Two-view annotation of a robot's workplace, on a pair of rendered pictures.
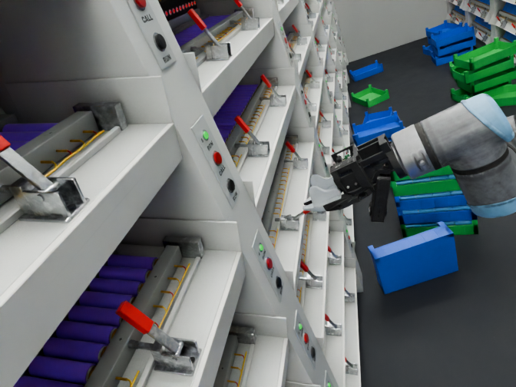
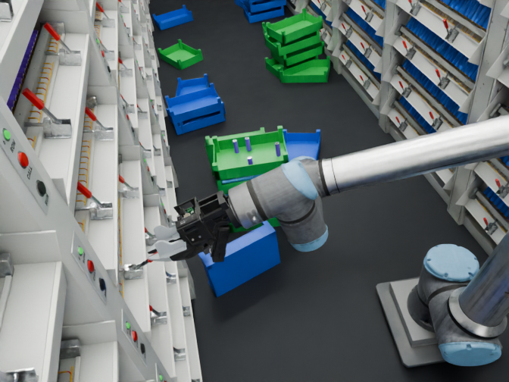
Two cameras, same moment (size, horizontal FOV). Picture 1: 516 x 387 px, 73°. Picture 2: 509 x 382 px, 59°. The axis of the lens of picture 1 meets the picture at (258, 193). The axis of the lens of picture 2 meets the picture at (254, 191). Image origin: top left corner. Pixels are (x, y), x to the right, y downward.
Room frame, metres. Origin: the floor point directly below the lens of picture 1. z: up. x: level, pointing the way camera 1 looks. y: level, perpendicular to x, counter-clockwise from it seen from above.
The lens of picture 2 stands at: (-0.05, 0.02, 1.50)
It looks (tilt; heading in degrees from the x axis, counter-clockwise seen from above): 43 degrees down; 330
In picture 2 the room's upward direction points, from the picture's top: 11 degrees counter-clockwise
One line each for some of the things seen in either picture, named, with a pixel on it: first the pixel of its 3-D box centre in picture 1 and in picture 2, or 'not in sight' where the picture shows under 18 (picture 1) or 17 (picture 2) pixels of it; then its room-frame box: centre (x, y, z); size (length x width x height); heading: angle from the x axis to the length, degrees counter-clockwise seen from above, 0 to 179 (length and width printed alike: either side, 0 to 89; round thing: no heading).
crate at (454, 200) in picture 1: (432, 186); not in sight; (1.22, -0.71, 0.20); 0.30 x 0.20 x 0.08; 57
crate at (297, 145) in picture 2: not in sight; (298, 152); (1.39, -1.09, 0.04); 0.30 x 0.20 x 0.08; 132
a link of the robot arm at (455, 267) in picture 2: not in sight; (448, 277); (0.34, -0.82, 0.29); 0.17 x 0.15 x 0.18; 140
